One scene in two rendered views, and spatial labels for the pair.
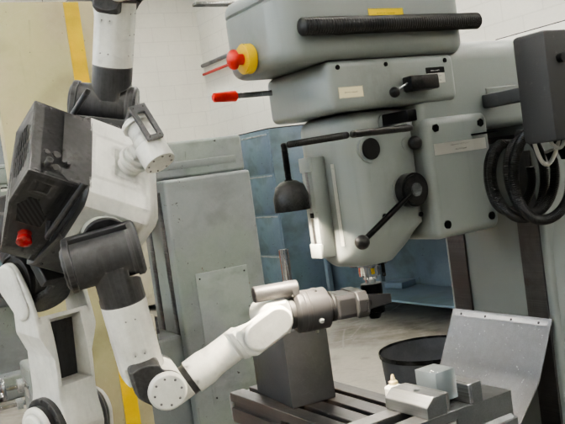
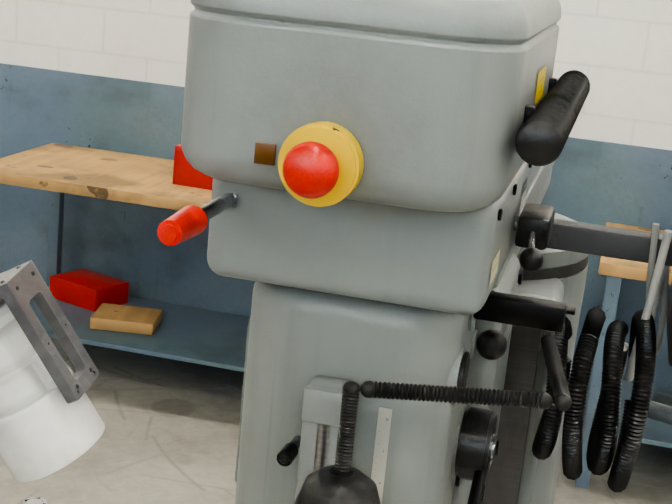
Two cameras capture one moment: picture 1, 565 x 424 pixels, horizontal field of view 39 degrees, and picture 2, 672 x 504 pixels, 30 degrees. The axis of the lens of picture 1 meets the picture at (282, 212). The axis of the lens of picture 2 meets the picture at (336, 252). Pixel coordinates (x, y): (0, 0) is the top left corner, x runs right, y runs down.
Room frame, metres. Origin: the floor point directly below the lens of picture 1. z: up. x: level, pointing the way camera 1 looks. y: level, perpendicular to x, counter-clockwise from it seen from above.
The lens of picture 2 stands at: (1.00, 0.67, 1.92)
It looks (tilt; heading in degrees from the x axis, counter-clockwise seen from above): 14 degrees down; 313
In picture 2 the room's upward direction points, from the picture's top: 6 degrees clockwise
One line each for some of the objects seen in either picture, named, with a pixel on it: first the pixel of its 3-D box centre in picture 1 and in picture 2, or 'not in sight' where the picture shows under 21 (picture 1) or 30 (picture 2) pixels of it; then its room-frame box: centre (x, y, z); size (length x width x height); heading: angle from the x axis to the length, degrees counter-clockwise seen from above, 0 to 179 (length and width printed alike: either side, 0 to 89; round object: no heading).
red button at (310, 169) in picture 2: (235, 59); (312, 168); (1.61, 0.05, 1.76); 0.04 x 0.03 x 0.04; 31
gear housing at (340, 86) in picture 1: (361, 89); (385, 204); (1.76, -0.21, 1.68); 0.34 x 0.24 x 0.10; 121
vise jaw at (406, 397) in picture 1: (416, 400); not in sight; (1.56, -0.21, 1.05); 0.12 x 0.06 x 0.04; 32
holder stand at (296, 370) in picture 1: (289, 356); not in sight; (2.04, 0.03, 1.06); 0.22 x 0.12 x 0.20; 24
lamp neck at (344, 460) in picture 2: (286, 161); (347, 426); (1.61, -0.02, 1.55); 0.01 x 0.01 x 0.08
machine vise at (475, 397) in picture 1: (428, 414); not in sight; (1.57, -0.23, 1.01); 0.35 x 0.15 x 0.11; 122
